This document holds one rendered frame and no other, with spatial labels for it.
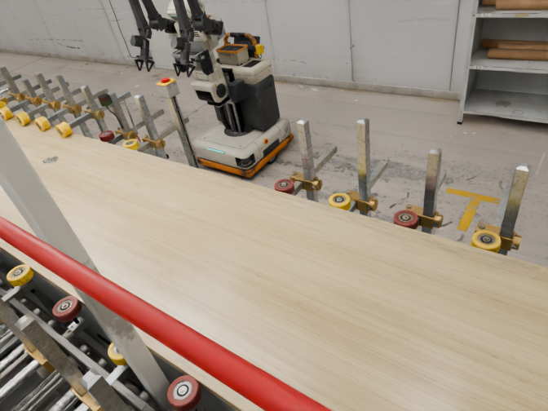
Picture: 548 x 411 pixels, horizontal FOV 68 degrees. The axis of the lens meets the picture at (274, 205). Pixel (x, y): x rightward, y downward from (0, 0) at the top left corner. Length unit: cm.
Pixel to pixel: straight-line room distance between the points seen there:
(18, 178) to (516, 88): 386
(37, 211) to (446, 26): 372
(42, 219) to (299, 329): 69
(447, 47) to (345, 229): 297
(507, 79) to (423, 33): 82
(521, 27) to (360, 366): 332
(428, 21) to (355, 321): 333
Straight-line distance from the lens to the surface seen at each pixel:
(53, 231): 85
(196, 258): 142
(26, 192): 81
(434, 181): 145
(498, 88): 417
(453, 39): 412
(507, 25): 399
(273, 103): 342
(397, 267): 128
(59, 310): 150
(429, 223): 156
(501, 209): 164
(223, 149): 331
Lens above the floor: 184
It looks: 38 degrees down
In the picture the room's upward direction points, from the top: 12 degrees counter-clockwise
